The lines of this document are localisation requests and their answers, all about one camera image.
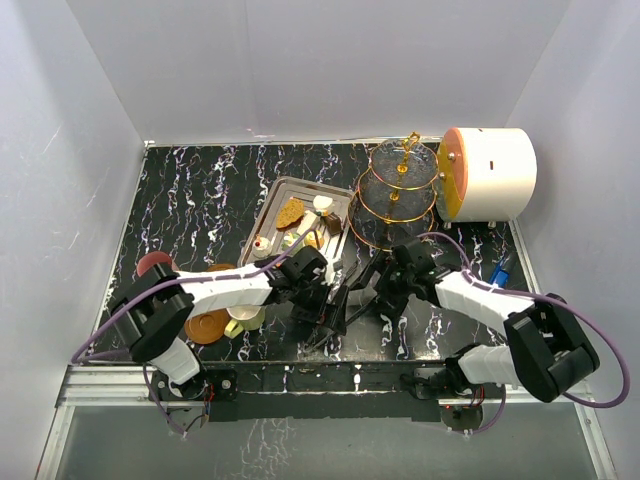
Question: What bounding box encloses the white cylindrical container orange lid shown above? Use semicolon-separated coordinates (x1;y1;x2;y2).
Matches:
436;127;537;223

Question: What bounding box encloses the silver metal tray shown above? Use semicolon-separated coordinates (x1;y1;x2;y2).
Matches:
237;176;353;266

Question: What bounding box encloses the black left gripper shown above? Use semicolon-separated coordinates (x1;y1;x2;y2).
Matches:
290;278;348;336

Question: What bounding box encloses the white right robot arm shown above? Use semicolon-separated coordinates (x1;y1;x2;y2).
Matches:
349;239;600;403

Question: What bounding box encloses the green dome cake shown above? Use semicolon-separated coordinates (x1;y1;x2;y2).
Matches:
281;233;304;255

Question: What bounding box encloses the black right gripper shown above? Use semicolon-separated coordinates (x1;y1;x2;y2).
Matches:
350;250;414;315

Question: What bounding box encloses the pink patterned mug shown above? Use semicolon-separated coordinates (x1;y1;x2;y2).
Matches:
136;251;177;277

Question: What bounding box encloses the chocolate triangle cake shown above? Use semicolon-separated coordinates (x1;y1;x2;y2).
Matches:
321;213;343;236

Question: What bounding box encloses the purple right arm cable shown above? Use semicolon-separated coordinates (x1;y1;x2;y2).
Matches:
414;231;631;436

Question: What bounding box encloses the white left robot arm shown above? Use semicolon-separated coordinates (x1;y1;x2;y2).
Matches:
109;246;348;399

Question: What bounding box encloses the blue clip object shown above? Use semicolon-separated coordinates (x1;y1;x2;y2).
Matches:
489;256;512;288

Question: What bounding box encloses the white sprinkle cherry cake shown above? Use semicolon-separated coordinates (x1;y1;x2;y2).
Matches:
251;235;273;259

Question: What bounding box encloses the white rectangular cream cake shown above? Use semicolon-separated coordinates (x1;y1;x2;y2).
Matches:
296;210;319;236

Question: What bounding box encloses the brown wooden coaster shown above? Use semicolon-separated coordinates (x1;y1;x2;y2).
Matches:
184;309;230;345
206;263;236;273

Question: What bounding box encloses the yellow dome cake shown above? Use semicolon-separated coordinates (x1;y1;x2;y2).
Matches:
304;229;324;250

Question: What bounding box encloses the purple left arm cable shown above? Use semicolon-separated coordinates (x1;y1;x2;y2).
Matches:
69;230;321;441

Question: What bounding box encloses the white cream puff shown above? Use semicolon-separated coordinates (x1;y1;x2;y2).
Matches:
312;195;333;212

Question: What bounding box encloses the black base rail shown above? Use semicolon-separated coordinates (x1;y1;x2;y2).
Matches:
148;361;501;428

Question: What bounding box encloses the three-tier glass cake stand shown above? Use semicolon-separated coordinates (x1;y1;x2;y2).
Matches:
348;132;438;250

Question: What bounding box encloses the brown oval cookie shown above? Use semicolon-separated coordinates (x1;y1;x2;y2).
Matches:
276;197;305;230

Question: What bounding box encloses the green ceramic cup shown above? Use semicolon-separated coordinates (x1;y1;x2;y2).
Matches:
224;306;265;339

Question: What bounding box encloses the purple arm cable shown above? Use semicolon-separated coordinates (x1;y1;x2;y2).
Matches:
414;231;631;436
69;230;321;441

